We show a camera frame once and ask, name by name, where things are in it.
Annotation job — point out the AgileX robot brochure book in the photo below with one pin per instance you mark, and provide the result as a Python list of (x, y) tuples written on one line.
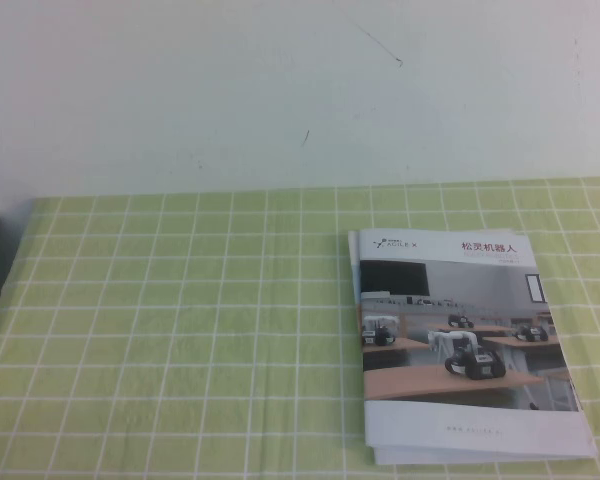
[(455, 300)]

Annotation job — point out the AgileX brochure under book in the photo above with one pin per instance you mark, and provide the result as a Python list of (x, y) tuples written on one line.
[(480, 455)]

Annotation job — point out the green checked tablecloth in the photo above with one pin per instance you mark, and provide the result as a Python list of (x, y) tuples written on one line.
[(180, 325)]

